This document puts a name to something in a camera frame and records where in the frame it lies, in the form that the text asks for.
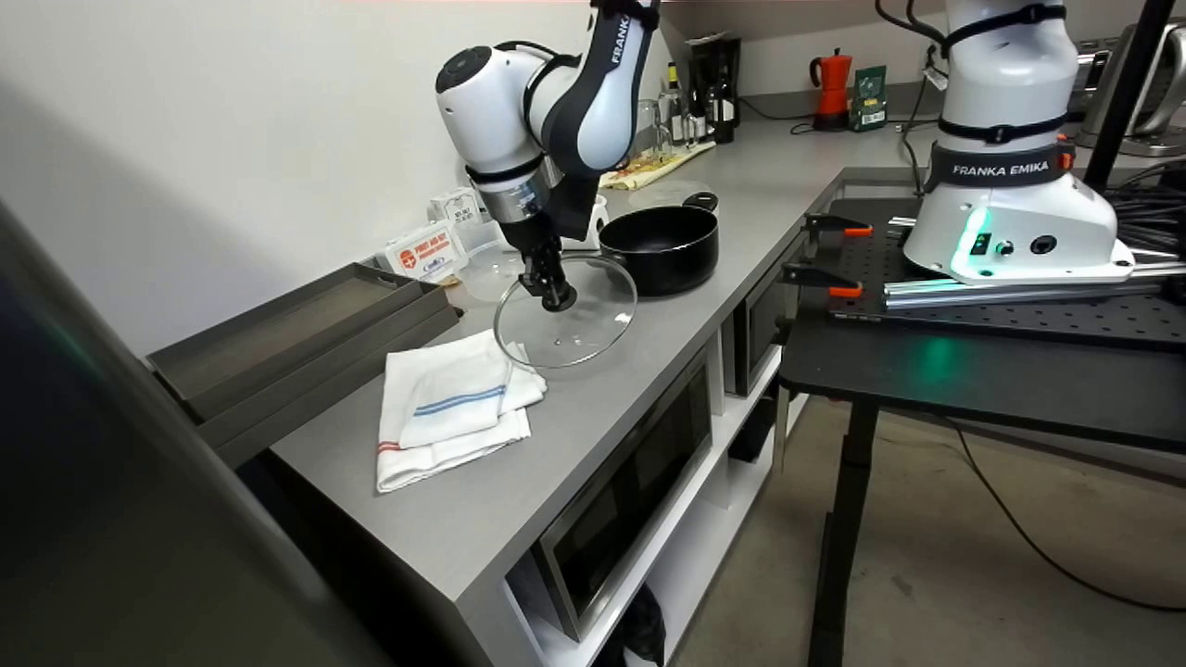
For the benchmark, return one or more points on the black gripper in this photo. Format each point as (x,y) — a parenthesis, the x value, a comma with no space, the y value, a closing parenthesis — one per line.
(539,255)

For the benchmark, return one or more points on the glass lid with black knob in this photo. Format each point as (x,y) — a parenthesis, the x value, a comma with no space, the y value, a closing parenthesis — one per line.
(587,327)

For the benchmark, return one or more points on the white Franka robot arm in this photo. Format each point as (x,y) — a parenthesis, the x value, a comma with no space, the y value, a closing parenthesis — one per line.
(493,113)

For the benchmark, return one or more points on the grey counter cabinet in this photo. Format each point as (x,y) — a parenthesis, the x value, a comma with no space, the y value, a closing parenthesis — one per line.
(544,495)

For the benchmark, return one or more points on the red moka pot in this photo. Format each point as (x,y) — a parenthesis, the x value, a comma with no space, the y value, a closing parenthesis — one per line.
(837,87)

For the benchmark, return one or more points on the small clear plastic bowl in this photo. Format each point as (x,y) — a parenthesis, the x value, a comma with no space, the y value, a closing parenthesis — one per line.
(485,276)

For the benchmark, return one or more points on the red white snack bag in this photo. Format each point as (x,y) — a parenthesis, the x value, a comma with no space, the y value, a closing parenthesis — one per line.
(421,255)

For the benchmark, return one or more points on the white dish towel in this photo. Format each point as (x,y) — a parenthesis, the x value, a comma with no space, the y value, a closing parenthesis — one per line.
(449,409)

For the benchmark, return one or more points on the wooden board with yellow items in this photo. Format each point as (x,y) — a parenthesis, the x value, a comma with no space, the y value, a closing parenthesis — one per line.
(663,166)

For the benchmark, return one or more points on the small black cabinet appliance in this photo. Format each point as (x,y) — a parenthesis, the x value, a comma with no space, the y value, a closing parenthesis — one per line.
(759,334)

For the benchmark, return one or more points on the black microwave oven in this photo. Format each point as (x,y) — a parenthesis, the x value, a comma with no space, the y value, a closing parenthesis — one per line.
(626,495)

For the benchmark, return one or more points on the green box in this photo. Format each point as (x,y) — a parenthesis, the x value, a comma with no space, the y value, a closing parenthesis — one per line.
(870,99)

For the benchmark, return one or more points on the black breadboard robot table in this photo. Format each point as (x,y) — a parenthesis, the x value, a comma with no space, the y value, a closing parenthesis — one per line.
(988,357)

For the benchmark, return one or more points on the black stand pole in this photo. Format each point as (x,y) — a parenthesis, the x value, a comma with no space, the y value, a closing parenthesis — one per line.
(1133,87)

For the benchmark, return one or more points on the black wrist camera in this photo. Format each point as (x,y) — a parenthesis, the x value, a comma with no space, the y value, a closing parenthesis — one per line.
(577,210)

